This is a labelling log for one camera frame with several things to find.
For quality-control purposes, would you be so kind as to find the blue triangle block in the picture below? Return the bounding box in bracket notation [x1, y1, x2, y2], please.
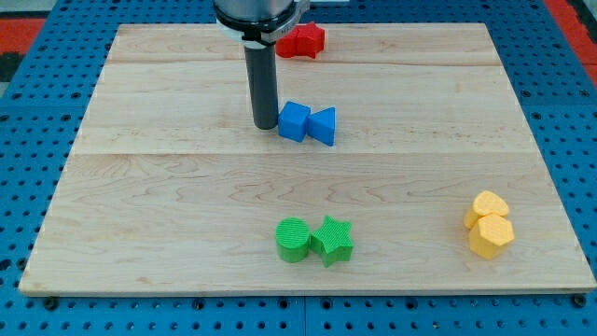
[306, 107, 336, 147]

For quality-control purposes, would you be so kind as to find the blue cube block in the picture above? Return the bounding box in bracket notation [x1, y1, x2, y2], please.
[278, 101, 311, 143]

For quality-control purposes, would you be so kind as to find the green cylinder block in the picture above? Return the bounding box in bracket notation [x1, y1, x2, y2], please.
[275, 217, 311, 263]

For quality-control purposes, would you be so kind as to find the green star block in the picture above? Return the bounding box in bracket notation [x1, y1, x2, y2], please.
[310, 216, 354, 268]

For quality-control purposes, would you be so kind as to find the light wooden board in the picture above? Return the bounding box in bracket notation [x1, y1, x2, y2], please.
[19, 23, 596, 297]

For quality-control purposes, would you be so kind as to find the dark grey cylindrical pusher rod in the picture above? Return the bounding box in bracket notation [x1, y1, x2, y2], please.
[244, 41, 279, 130]

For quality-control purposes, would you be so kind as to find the red round block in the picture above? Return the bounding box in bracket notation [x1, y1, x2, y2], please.
[275, 28, 299, 58]

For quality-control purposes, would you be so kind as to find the red star block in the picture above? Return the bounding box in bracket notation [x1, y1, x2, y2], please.
[296, 21, 326, 59]

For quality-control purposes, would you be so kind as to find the yellow heart block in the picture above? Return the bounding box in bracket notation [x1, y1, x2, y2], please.
[463, 190, 510, 230]

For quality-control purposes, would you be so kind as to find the yellow hexagon block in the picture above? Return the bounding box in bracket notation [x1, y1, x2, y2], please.
[468, 214, 515, 259]

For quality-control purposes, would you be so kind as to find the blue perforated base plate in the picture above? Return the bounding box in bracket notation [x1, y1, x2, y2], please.
[1, 1, 596, 335]

